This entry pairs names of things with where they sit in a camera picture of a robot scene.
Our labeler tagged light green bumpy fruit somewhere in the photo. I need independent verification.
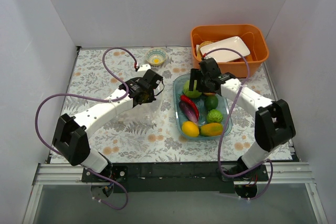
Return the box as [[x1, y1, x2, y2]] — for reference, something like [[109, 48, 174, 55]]
[[206, 109, 224, 123]]

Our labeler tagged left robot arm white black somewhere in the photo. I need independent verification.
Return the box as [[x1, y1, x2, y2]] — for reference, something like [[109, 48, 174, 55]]
[[53, 65, 163, 182]]

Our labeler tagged white rectangular plate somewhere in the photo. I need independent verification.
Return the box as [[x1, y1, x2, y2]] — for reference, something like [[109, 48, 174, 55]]
[[205, 36, 250, 63]]

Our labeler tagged purple eggplant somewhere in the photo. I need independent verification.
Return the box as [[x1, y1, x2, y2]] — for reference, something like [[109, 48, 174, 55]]
[[178, 101, 198, 123]]

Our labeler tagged dark green lime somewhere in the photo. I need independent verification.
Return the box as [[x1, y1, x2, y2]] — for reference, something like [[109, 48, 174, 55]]
[[204, 95, 218, 111]]

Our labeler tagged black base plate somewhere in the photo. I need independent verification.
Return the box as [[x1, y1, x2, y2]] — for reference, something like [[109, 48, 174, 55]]
[[81, 161, 271, 195]]

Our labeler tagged clear blue plastic tray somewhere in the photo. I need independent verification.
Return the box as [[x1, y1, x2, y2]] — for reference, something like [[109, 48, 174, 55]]
[[173, 74, 229, 140]]

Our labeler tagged green cabbage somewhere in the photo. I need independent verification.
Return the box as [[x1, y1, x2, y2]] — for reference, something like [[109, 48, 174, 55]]
[[183, 80, 202, 99]]

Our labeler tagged small patterned bowl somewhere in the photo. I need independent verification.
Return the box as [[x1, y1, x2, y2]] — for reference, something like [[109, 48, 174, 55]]
[[145, 48, 167, 66]]

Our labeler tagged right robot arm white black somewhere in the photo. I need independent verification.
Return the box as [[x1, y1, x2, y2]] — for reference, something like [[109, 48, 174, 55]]
[[190, 58, 296, 181]]

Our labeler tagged orange peach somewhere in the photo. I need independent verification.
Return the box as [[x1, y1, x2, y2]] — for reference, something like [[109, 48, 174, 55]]
[[203, 92, 216, 96]]

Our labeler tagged yellow lemon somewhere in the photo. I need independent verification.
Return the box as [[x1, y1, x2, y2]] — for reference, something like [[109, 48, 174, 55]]
[[181, 121, 200, 137]]

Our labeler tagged red chili pepper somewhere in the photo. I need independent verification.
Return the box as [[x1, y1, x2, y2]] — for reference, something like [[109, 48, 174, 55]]
[[180, 95, 199, 119]]

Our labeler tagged orange plastic bin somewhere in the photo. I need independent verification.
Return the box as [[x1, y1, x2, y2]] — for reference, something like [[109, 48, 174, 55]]
[[190, 24, 270, 79]]

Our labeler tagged aluminium frame rail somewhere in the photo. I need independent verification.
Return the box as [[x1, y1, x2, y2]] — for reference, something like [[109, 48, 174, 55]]
[[33, 162, 316, 185]]

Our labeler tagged floral table mat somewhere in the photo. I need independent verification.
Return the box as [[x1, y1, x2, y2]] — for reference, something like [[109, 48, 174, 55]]
[[50, 47, 293, 163]]

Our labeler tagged clear zip top bag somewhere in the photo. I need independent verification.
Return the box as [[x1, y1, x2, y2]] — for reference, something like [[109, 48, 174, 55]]
[[113, 93, 163, 124]]

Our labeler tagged orange green mango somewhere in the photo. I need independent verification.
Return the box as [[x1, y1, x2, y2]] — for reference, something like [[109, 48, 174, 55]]
[[199, 123, 223, 136]]

